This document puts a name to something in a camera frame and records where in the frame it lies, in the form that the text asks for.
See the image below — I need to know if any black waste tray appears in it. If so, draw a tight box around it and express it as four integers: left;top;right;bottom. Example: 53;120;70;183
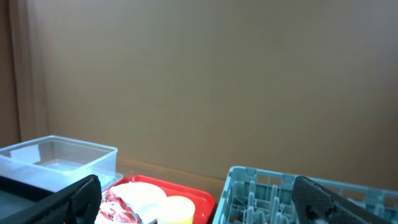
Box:
1;176;53;219

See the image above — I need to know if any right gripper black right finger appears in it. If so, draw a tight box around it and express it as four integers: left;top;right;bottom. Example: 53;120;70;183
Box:
292;176;389;224

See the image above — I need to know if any light blue plate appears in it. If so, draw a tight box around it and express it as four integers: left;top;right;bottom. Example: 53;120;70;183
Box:
109;182;167;224

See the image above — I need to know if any red snack wrapper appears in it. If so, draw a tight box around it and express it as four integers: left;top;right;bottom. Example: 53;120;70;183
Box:
95;189;142;224

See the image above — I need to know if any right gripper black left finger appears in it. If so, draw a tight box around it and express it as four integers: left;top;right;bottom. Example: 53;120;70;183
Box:
1;175;101;224

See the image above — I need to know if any red serving tray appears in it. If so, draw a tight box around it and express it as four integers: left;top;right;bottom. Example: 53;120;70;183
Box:
112;175;216;224

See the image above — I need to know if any grey dishwasher rack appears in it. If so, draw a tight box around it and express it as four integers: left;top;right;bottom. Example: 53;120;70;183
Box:
213;166;397;224

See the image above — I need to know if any clear plastic waste bin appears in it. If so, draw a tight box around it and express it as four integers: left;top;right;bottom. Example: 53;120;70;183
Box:
1;135;123;192

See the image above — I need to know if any yellow plastic cup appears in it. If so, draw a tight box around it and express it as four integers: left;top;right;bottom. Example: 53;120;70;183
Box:
157;195;195;224

